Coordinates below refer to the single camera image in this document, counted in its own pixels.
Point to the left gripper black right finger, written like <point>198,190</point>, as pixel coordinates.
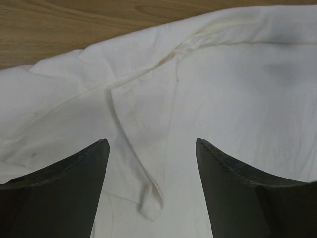
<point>245,202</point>

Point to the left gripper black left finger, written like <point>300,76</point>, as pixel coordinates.
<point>58,201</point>

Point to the white t shirt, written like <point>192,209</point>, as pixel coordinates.
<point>244,79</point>

